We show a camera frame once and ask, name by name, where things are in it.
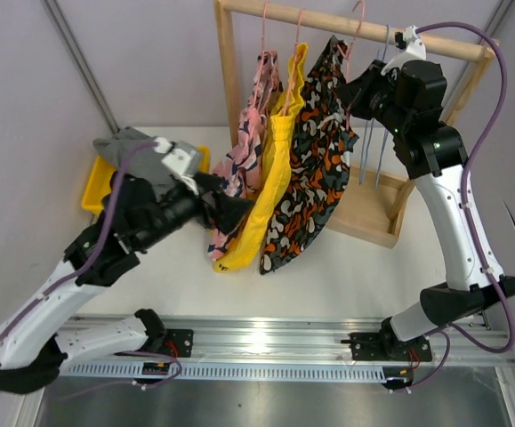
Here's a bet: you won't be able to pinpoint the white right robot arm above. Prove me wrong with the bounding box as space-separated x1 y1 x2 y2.
335 60 515 359

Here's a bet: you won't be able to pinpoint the yellow plastic tray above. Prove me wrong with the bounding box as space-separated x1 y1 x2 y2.
81 141 210 214

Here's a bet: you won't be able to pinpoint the pink patterned shorts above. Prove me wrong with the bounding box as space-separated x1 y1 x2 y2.
206 49 287 262

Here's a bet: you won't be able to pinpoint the aluminium corner post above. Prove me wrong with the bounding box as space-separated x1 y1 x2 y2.
477 0 515 41
41 0 120 133

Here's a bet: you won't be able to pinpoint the wooden clothes rack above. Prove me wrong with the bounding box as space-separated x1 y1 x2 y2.
213 1 495 248

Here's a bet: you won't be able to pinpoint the aluminium corner post left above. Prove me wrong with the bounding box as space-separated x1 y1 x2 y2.
41 0 120 133

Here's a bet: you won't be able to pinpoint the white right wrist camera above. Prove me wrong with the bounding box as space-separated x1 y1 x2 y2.
381 26 427 76

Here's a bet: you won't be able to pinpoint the blue hanger with grey shorts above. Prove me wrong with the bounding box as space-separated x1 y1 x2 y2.
358 24 391 185

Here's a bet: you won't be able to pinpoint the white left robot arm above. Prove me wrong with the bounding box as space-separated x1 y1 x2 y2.
0 171 253 395

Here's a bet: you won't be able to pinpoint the orange camouflage shorts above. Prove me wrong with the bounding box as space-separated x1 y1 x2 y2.
259 36 358 275

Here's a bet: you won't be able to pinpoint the grey shorts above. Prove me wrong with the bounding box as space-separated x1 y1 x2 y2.
93 127 174 194

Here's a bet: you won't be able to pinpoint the aluminium corner post right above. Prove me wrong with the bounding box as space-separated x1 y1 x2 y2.
477 0 515 41

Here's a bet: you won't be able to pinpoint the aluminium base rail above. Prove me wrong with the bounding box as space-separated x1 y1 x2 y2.
56 315 515 383

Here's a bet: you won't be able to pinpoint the pink hanger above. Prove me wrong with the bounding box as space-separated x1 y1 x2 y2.
336 0 367 130
281 8 305 117
250 1 272 120

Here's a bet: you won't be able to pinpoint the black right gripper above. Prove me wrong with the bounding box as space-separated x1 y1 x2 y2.
336 59 409 137

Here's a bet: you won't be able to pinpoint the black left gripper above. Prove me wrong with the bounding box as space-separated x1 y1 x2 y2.
139 171 257 250

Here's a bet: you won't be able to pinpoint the yellow shorts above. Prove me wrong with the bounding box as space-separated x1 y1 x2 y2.
212 43 310 273

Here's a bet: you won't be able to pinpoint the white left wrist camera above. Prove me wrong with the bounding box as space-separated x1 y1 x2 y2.
154 137 203 196

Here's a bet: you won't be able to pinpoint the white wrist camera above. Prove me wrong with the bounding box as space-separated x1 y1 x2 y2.
154 137 203 196
381 26 427 76

